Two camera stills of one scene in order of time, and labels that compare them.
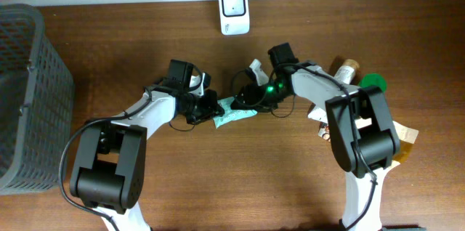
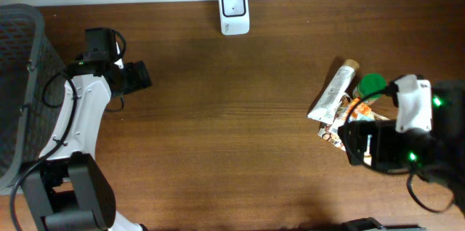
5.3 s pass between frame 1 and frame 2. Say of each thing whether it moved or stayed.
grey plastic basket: stayed
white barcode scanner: stayed
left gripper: moved
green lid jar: stayed
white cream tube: stayed
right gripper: moved
